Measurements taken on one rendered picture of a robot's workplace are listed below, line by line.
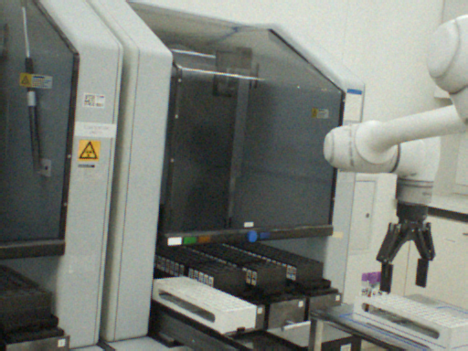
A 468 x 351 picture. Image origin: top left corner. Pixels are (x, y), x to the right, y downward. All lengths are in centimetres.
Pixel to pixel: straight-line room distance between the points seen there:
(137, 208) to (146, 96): 27
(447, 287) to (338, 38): 149
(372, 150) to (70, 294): 75
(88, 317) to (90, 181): 32
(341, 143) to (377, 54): 241
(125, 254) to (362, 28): 246
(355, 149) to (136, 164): 51
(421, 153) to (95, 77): 77
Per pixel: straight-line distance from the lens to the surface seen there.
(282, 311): 196
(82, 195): 163
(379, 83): 400
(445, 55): 112
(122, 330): 177
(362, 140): 158
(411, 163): 167
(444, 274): 403
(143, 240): 173
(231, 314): 162
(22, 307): 162
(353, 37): 382
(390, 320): 177
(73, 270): 166
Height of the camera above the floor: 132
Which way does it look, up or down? 3 degrees down
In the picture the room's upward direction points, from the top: 6 degrees clockwise
